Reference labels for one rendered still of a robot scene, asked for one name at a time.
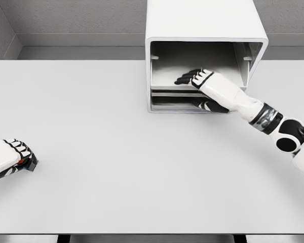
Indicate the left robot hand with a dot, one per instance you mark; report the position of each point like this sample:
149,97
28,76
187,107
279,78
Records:
2,157

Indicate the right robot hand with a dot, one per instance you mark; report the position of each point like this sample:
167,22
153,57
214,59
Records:
218,87

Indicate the black load switch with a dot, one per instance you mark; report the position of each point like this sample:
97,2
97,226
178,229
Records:
31,164

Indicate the white shallow cabinet drawer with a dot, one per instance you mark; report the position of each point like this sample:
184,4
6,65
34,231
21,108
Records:
172,102
167,73

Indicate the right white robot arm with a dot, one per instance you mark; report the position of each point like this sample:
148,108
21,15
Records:
288,131

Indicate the white tabletop storage cabinet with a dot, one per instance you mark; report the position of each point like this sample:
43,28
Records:
202,22

